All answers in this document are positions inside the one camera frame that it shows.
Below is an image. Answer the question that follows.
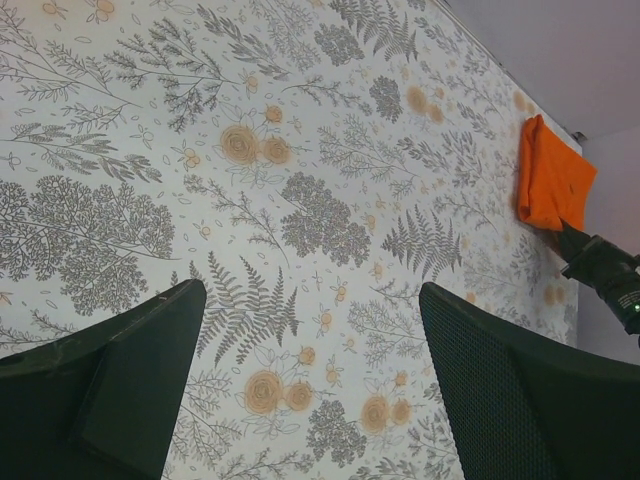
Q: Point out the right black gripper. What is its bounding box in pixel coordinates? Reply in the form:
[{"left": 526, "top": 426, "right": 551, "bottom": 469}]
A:
[{"left": 556, "top": 219, "right": 639, "bottom": 335}]

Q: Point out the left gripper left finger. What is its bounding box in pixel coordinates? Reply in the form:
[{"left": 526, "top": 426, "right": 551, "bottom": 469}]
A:
[{"left": 1, "top": 279, "right": 206, "bottom": 479}]

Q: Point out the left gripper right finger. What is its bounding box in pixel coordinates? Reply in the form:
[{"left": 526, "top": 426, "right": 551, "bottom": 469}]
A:
[{"left": 419, "top": 282, "right": 639, "bottom": 479}]

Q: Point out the orange t shirt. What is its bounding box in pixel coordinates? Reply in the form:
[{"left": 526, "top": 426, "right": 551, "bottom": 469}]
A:
[{"left": 517, "top": 115, "right": 598, "bottom": 232}]

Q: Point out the floral table mat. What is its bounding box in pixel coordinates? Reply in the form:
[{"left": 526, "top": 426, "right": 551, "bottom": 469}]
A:
[{"left": 1, "top": 0, "right": 577, "bottom": 479}]

